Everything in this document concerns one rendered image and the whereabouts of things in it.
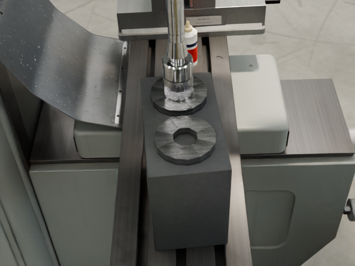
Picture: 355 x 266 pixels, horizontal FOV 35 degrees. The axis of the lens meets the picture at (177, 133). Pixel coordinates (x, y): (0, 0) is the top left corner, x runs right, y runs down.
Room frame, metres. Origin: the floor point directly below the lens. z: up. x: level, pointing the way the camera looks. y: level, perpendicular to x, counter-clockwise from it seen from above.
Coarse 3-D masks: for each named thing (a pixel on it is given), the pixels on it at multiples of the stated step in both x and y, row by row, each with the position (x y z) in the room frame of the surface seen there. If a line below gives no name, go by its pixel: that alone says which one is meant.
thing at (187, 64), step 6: (162, 60) 0.66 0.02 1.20; (168, 60) 0.66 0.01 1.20; (186, 60) 0.65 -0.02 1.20; (192, 60) 0.66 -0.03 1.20; (168, 66) 0.64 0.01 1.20; (174, 66) 0.64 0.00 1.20; (180, 66) 0.64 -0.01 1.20; (186, 66) 0.64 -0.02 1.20; (174, 72) 0.64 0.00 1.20; (180, 72) 0.64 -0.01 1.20
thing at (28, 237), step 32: (0, 64) 0.92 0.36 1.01; (0, 96) 0.88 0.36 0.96; (32, 96) 1.06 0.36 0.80; (0, 128) 0.86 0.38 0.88; (32, 128) 1.00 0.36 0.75; (0, 160) 0.84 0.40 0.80; (0, 192) 0.83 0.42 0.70; (32, 192) 0.87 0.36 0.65; (0, 224) 0.82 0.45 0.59; (32, 224) 0.85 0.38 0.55; (0, 256) 0.81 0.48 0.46; (32, 256) 0.83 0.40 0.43
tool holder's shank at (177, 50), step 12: (168, 0) 0.65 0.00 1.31; (180, 0) 0.65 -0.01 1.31; (168, 12) 0.65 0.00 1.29; (180, 12) 0.65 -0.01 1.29; (168, 24) 0.65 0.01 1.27; (180, 24) 0.65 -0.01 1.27; (168, 36) 0.66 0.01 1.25; (180, 36) 0.65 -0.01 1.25; (168, 48) 0.65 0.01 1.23; (180, 48) 0.65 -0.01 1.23; (180, 60) 0.65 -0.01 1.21
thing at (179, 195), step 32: (160, 96) 0.65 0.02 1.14; (192, 96) 0.65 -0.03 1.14; (160, 128) 0.58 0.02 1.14; (192, 128) 0.58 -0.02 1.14; (160, 160) 0.53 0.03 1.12; (192, 160) 0.52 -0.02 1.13; (224, 160) 0.52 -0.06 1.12; (160, 192) 0.50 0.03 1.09; (192, 192) 0.50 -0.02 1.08; (224, 192) 0.50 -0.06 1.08; (160, 224) 0.50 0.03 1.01; (192, 224) 0.50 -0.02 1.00; (224, 224) 0.50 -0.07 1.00
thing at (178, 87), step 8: (168, 72) 0.64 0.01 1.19; (184, 72) 0.64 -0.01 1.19; (192, 72) 0.65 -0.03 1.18; (168, 80) 0.64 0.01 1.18; (176, 80) 0.64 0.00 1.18; (184, 80) 0.64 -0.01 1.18; (192, 80) 0.65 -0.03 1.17; (168, 88) 0.64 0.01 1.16; (176, 88) 0.64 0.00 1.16; (184, 88) 0.64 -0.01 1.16; (192, 88) 0.65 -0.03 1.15; (168, 96) 0.64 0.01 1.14; (176, 96) 0.64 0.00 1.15; (184, 96) 0.64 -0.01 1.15
